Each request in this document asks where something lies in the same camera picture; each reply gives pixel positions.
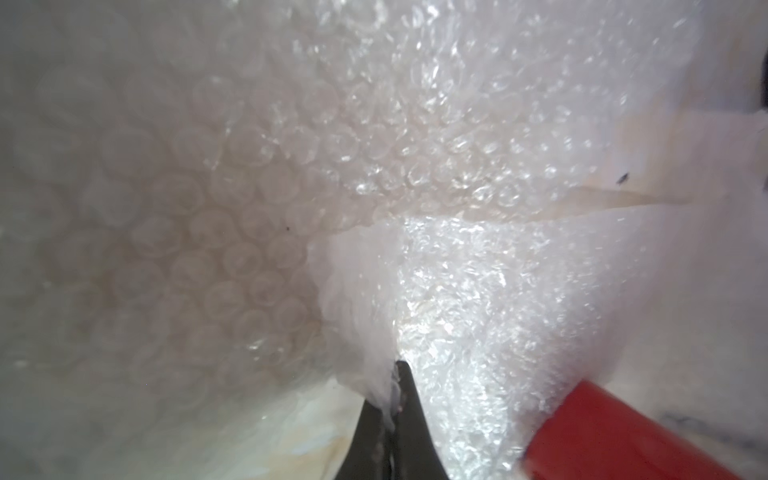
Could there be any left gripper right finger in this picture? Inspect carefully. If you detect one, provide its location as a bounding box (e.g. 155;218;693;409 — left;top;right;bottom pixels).
391;360;449;480

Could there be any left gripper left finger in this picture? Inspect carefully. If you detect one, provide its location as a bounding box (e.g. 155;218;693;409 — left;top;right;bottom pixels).
334;401;393;480

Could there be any red mug black handle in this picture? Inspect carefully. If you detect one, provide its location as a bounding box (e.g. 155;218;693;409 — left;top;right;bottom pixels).
520;380;739;480

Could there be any clear bubble wrap sheet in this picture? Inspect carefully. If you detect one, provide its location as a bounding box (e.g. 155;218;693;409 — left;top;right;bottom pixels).
1;1;705;479

